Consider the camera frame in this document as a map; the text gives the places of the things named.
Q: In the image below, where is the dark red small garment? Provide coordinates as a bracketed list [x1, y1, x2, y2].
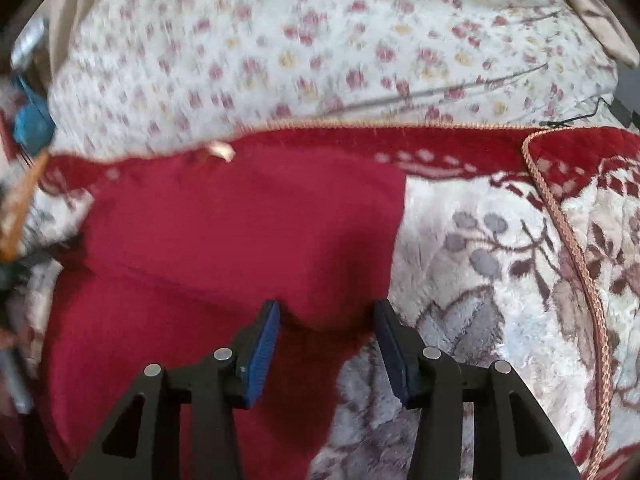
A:
[40, 146, 406, 479]

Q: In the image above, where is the orange checkered pillow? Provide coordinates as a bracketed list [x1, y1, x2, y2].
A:
[1, 151, 50, 262]

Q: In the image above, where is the black cable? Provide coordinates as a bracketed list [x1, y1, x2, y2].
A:
[539, 96, 618, 129]

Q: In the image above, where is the white floral quilt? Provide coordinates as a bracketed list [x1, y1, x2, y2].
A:
[49, 0, 617, 162]

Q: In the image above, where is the red white floral plush blanket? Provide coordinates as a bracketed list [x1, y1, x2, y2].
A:
[48, 121, 639, 479]

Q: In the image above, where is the blue plastic bag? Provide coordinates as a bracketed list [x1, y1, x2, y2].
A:
[13, 76, 55, 157]

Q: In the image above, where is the beige cloth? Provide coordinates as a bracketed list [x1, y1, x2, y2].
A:
[567, 0, 639, 68]

